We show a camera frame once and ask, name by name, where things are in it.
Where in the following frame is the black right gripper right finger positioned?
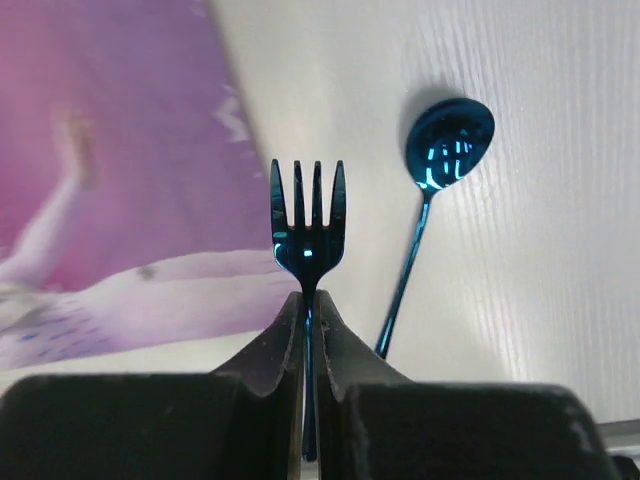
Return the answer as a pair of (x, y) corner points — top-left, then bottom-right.
(313, 291), (619, 479)

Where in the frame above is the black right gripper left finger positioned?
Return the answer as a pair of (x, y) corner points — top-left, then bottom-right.
(1, 292), (306, 479)

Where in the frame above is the blue metallic fork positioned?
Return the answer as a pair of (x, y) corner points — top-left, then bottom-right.
(270, 159), (347, 462)

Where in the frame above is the purple princess cloth placemat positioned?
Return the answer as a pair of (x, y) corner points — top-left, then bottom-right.
(1, 1), (295, 370)

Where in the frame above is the blue metallic spoon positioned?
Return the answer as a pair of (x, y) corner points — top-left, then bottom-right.
(375, 98), (495, 358)

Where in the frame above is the aluminium mounting rail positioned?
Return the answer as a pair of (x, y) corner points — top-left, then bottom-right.
(597, 419), (640, 457)

